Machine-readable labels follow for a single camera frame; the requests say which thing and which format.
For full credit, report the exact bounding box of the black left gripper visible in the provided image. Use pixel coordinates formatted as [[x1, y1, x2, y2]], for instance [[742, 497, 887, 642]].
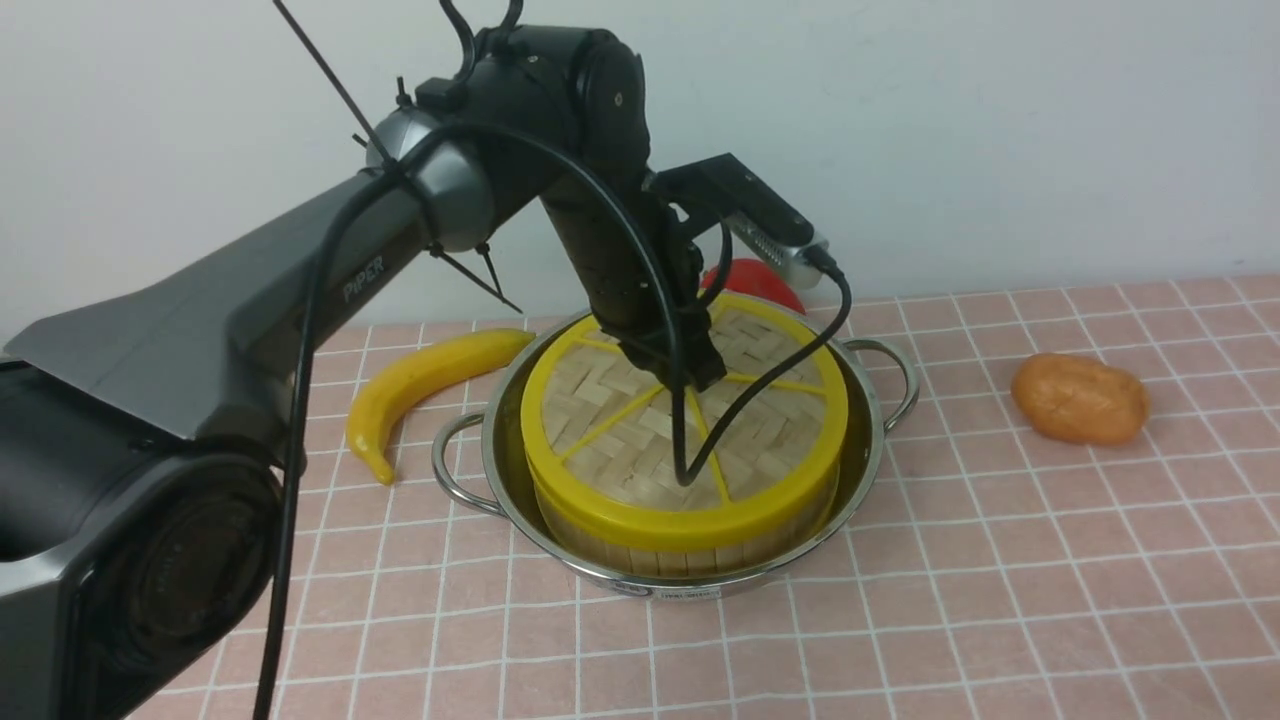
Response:
[[541, 184, 727, 391]]

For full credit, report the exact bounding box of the yellow woven bamboo steamer lid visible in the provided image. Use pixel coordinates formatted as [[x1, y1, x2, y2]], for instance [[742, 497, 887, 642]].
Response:
[[520, 293, 850, 486]]

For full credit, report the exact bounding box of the yellow-rimmed bamboo steamer basket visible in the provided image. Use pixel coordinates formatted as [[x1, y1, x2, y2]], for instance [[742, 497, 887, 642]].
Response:
[[534, 469, 837, 578]]

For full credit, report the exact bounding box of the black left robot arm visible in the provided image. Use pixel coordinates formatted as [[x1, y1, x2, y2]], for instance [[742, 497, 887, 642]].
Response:
[[3, 26, 724, 719]]

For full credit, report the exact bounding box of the stainless steel pot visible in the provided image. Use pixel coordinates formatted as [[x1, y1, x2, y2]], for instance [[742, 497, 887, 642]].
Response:
[[431, 311, 919, 602]]

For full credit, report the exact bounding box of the red bell pepper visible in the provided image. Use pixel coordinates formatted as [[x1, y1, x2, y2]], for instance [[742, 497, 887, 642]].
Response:
[[724, 258, 806, 315]]

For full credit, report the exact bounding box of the yellow plastic banana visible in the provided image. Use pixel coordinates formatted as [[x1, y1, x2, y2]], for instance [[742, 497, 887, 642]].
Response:
[[346, 328, 536, 486]]

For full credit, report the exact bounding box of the orange-brown potato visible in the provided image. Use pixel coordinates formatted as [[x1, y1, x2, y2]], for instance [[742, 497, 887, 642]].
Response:
[[1011, 354, 1151, 446]]

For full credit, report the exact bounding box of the pink checked tablecloth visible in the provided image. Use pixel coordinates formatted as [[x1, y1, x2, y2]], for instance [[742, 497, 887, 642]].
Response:
[[274, 275, 1279, 719]]

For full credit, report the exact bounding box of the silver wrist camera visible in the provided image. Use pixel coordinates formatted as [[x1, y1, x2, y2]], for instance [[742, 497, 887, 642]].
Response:
[[645, 152, 831, 291]]

